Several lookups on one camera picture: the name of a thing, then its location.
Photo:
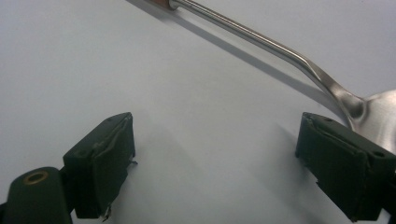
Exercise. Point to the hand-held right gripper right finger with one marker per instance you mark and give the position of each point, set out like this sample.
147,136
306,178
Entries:
342,168

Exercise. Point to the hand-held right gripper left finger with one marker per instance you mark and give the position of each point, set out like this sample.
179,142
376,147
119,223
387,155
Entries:
99,165

